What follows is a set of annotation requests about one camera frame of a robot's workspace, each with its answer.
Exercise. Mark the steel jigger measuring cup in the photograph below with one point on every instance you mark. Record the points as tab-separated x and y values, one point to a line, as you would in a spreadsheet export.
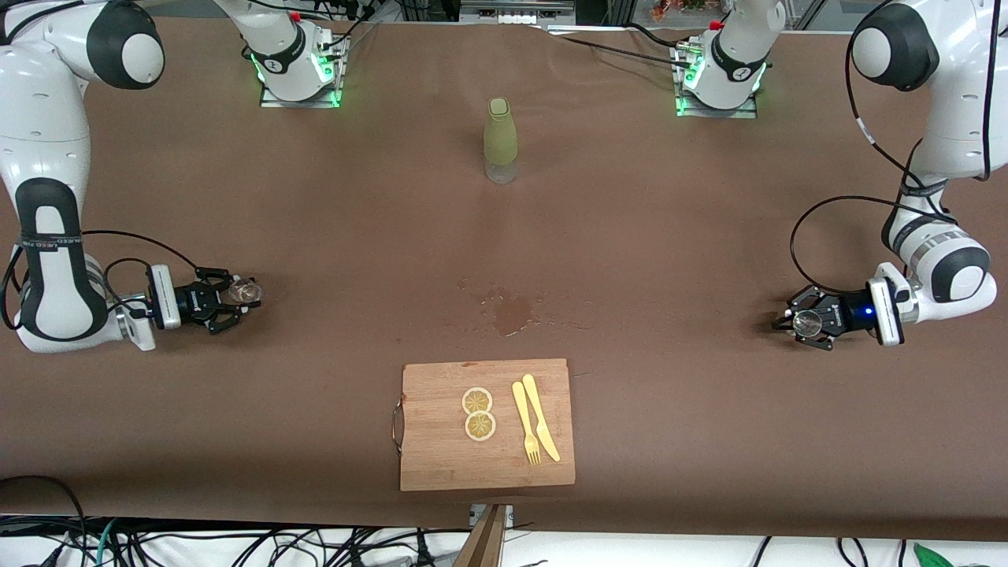
807	322

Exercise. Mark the yellow plastic knife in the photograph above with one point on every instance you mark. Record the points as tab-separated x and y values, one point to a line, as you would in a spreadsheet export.
539	413

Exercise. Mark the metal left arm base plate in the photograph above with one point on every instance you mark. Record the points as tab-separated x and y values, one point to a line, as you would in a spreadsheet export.
740	113

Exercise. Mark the grey power strip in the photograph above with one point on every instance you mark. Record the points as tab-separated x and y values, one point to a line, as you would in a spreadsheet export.
512	12

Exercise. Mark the brown table cover sheet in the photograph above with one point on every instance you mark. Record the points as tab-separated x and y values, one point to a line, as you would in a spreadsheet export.
197	394

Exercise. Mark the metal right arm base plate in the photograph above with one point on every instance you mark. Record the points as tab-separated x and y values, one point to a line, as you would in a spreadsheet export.
315	103

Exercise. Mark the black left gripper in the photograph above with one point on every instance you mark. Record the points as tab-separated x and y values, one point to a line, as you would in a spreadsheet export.
844	316

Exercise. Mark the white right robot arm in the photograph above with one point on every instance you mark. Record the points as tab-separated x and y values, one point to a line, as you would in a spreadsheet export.
47	118

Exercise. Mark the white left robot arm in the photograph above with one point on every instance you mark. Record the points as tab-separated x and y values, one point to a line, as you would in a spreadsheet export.
961	94

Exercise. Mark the wooden cutting board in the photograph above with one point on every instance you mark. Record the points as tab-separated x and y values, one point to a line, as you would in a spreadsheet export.
441	457

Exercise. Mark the glass bottle with green sleeve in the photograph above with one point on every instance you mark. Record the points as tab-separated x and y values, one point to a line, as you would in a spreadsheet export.
500	134

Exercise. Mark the clear shot glass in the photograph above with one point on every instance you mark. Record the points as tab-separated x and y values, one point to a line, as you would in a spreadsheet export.
246	293

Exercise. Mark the yellow plastic fork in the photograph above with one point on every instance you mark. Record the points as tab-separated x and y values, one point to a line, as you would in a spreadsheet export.
522	413

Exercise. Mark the green object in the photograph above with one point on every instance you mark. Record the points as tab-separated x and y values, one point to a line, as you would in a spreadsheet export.
933	557

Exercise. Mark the brown wooden post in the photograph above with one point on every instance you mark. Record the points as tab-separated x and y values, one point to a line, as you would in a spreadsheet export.
484	547

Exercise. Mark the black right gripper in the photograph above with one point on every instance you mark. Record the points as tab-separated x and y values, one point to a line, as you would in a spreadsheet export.
189	300

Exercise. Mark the lemon slice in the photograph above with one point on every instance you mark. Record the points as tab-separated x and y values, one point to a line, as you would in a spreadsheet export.
480	427
477	401

